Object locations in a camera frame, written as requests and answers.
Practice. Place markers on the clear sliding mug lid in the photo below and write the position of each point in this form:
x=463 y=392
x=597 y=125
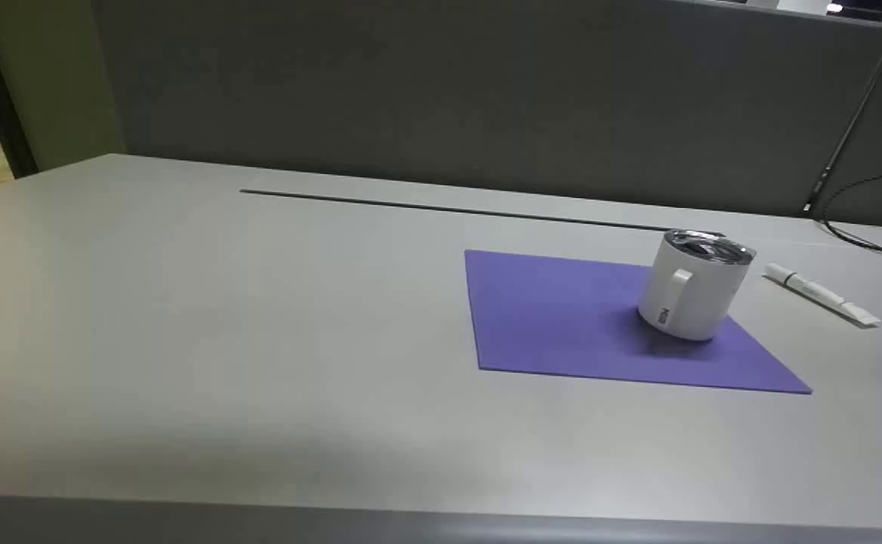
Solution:
x=709 y=245

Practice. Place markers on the white travel mug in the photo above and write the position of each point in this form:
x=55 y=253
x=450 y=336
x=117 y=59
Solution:
x=700 y=296

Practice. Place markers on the purple rectangular mat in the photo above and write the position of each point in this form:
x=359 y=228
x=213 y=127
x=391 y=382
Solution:
x=551 y=322

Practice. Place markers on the large grey partition panel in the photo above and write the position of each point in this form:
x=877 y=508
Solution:
x=459 y=92

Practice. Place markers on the white marker pen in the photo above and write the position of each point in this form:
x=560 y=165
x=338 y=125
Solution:
x=823 y=294

